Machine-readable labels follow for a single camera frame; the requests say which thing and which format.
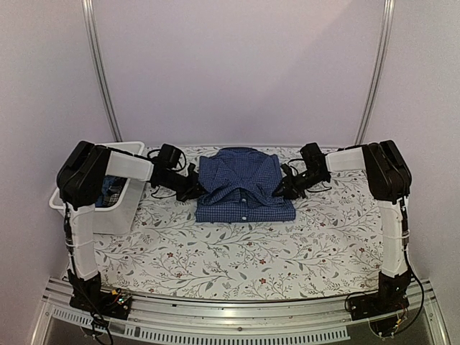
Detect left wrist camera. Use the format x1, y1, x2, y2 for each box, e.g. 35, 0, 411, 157
147, 144, 198, 177

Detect right aluminium frame post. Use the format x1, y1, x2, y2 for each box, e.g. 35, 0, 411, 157
354, 0, 395, 145

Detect black white plaid garment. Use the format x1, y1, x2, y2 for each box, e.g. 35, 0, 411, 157
109, 176, 127, 207

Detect blue plaid button shirt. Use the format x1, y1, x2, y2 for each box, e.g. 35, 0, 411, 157
195, 147, 296, 223

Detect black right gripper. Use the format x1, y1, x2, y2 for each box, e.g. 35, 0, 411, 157
272, 168, 328, 199

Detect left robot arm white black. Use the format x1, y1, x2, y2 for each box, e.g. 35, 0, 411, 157
57, 141, 206, 312

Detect aluminium frame post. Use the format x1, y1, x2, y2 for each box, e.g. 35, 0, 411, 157
81, 0, 123, 142
354, 0, 395, 145

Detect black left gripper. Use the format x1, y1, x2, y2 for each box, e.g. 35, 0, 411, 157
160, 170, 208, 202

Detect left aluminium frame post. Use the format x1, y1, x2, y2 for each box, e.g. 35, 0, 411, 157
81, 0, 123, 142

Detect floral patterned table cloth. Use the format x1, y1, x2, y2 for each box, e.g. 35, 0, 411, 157
70, 167, 383, 300

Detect aluminium front rail base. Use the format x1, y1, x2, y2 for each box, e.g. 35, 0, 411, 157
32, 278, 451, 344

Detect white plastic laundry bin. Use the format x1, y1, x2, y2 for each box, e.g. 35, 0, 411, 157
48, 142, 146, 236

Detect teal blue garment in bin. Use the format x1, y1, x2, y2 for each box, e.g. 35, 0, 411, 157
96, 176, 116, 208

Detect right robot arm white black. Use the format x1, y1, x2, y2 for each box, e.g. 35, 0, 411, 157
272, 140, 412, 313

